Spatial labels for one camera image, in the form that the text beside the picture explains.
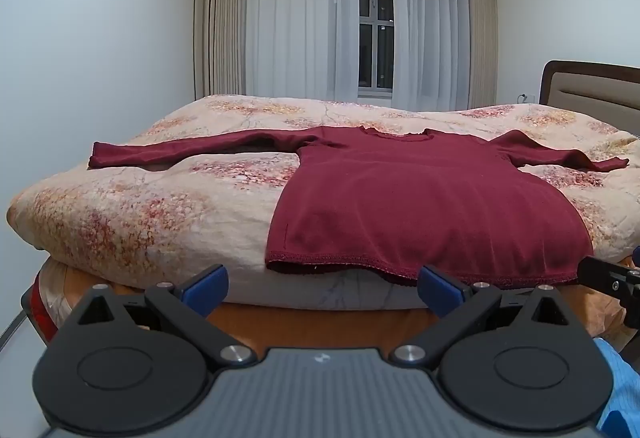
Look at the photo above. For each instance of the brown padded headboard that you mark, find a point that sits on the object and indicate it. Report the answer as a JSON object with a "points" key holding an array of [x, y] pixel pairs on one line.
{"points": [[595, 92]]}

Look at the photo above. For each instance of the beige pleated curtain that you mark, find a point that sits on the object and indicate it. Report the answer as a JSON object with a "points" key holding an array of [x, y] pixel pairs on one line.
{"points": [[481, 32], [220, 17]]}

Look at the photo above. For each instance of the person's blue garment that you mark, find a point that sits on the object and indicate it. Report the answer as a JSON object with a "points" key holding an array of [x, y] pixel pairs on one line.
{"points": [[622, 388]]}

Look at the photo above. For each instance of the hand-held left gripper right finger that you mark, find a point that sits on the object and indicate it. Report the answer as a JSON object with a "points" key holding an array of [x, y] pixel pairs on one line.
{"points": [[440, 290]]}

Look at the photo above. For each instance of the white-framed window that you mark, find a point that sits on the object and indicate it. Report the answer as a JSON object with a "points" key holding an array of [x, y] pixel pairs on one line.
{"points": [[375, 27]]}

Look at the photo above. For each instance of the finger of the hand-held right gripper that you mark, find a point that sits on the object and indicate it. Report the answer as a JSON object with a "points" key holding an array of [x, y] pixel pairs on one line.
{"points": [[602, 277]]}

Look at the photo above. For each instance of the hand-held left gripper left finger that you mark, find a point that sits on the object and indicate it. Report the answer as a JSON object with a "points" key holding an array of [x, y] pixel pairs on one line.
{"points": [[206, 290]]}

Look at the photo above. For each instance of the maroon long-sleeved sweater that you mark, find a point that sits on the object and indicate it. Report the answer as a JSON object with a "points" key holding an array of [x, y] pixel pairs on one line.
{"points": [[425, 208]]}

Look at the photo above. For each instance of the white sheer curtain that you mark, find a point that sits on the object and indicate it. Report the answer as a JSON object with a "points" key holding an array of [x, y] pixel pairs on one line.
{"points": [[427, 27], [300, 17]]}

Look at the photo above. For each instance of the floral beige blanket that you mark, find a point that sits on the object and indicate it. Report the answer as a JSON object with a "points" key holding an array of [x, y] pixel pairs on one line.
{"points": [[150, 213]]}

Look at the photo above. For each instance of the dark red bed frame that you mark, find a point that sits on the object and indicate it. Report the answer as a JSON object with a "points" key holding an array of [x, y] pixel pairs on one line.
{"points": [[36, 313]]}

